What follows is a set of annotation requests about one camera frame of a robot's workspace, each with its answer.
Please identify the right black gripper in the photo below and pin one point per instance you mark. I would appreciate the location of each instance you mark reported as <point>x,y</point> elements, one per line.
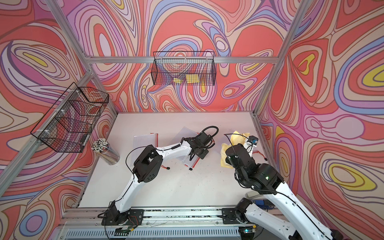
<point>228,161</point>

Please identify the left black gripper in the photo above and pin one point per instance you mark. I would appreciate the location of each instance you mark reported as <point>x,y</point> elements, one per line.
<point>204,155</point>

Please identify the yellow microfiber cloth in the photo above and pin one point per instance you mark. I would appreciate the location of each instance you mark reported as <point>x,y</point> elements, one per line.
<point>234,139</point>

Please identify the clear mesh document bag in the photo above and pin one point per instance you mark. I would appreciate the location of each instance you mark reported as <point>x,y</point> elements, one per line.
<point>188,160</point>
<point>252,149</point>
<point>185,133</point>
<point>145,140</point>

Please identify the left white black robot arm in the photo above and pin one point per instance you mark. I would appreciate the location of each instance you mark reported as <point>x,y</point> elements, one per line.
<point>146,168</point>

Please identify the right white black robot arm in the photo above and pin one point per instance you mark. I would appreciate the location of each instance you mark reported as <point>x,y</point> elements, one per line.
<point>300,223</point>

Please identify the yellow sticky note pad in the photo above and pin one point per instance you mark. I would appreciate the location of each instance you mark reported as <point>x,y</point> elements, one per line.
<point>192,78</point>

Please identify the blue black handled tool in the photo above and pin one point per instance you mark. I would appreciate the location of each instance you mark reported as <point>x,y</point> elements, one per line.
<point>260,201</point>

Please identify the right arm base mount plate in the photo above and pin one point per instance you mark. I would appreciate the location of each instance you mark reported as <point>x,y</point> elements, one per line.
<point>229,216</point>

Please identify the black wire basket back wall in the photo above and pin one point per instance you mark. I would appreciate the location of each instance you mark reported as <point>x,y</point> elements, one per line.
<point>171,67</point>

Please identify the black wire basket wall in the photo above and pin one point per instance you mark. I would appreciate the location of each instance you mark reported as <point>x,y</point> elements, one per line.
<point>171,67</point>
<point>68,124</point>

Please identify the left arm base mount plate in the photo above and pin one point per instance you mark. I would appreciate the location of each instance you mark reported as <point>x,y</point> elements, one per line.
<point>130,218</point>

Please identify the black wire basket left wall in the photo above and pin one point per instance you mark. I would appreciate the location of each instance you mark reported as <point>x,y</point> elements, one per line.
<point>68,124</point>

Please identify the aluminium front rail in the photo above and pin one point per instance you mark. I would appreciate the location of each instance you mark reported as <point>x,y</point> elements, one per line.
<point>175,217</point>

